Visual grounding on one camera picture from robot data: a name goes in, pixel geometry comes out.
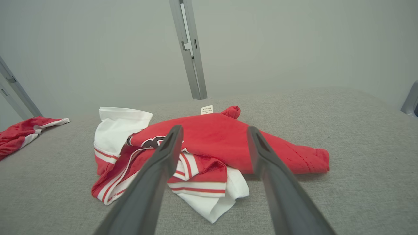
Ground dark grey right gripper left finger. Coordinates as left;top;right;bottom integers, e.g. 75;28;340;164
93;125;184;235

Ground red shorts with white trim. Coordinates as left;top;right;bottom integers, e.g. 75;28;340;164
0;117;71;161

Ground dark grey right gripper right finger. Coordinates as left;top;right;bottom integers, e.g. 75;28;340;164
247;126;337;235

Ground grey metal partition post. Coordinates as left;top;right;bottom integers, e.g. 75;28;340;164
169;0;208;100
0;55;43;120

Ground red white basketball jersey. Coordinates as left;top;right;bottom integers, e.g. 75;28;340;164
91;105;330;224

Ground grey metal frame piece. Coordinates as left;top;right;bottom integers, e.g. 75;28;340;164
401;80;418;118

